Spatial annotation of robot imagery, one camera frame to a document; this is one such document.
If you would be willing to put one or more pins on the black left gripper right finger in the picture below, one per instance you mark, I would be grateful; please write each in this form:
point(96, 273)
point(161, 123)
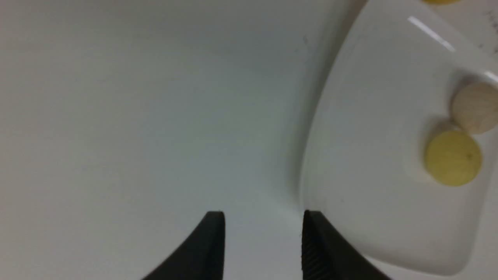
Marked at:
point(327, 255)

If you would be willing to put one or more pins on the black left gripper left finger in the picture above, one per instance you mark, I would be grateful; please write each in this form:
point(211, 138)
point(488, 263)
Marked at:
point(200, 256)

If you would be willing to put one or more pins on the white steamed bun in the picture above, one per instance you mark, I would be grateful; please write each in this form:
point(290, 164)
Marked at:
point(474, 108)

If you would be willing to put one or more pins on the yellow steamed bun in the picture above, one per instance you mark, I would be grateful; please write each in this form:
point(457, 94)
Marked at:
point(453, 158)

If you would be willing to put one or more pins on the white square plate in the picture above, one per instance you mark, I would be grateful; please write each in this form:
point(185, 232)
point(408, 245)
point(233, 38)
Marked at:
point(387, 94)

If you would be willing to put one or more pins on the yellow rimmed bamboo steamer basket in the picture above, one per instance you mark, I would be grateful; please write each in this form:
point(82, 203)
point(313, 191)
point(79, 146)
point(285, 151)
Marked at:
point(440, 2)

